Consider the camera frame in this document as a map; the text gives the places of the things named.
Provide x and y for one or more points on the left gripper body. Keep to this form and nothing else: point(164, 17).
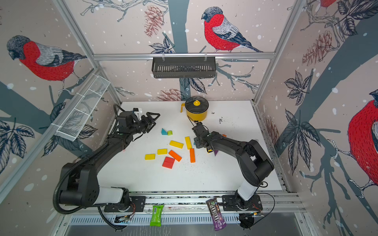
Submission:
point(140, 126)

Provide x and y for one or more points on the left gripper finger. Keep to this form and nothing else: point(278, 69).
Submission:
point(151, 116)
point(148, 124)

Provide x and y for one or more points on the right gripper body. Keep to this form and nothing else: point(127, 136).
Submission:
point(198, 141)

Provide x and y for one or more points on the long yellow rectangle block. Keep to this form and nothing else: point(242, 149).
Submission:
point(176, 144)

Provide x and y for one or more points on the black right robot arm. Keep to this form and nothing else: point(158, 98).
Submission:
point(254, 163)

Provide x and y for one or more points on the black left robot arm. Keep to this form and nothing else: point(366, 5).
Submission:
point(78, 186)

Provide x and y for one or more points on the orange upright block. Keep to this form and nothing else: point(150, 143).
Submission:
point(192, 155)

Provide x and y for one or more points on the small yellow block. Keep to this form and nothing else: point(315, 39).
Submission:
point(162, 151)

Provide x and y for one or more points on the yellow pot with lid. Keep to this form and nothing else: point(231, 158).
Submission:
point(196, 108)

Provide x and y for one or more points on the leftmost yellow block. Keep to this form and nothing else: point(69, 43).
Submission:
point(150, 157)

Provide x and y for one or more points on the orange slanted block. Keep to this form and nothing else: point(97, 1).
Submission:
point(175, 155)

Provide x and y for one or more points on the red square block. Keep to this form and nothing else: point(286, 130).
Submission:
point(168, 162)

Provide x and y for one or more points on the purple m&m candy packet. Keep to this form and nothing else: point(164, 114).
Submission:
point(217, 218)

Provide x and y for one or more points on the green snack packet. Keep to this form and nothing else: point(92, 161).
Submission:
point(156, 216)

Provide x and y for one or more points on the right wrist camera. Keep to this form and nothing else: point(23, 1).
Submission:
point(198, 128)

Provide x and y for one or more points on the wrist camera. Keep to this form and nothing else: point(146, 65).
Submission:
point(198, 128)
point(137, 111)

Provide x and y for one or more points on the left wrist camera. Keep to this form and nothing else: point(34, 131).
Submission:
point(137, 111)

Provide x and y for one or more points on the black wire shelf basket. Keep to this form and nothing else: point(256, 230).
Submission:
point(184, 67)

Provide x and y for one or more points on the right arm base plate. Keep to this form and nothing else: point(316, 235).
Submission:
point(236, 203)

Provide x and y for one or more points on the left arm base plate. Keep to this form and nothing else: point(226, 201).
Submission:
point(134, 204)

